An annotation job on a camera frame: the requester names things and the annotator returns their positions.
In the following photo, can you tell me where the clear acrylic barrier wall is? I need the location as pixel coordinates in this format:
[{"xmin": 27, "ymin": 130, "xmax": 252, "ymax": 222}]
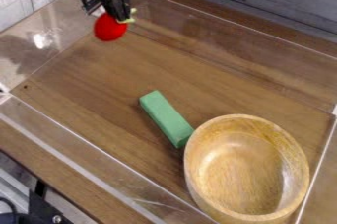
[{"xmin": 0, "ymin": 0, "xmax": 337, "ymax": 224}]

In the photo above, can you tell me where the black cable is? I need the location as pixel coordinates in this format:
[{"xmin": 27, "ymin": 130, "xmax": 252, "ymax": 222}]
[{"xmin": 0, "ymin": 197, "xmax": 19, "ymax": 224}]

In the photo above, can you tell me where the green rectangular block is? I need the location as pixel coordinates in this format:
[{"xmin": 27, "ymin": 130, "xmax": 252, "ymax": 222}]
[{"xmin": 140, "ymin": 90, "xmax": 193, "ymax": 148}]

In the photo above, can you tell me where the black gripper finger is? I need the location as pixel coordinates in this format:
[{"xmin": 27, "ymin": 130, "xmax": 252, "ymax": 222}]
[{"xmin": 101, "ymin": 0, "xmax": 132, "ymax": 23}]

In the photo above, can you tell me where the black clamp mount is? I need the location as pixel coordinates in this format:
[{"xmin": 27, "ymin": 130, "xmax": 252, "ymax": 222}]
[{"xmin": 28, "ymin": 181, "xmax": 73, "ymax": 224}]

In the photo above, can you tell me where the red plush strawberry toy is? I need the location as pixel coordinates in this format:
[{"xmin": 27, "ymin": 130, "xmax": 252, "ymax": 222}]
[{"xmin": 93, "ymin": 12, "xmax": 136, "ymax": 41}]

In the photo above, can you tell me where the wooden bowl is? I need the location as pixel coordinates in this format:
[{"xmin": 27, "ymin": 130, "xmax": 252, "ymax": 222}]
[{"xmin": 184, "ymin": 114, "xmax": 309, "ymax": 224}]

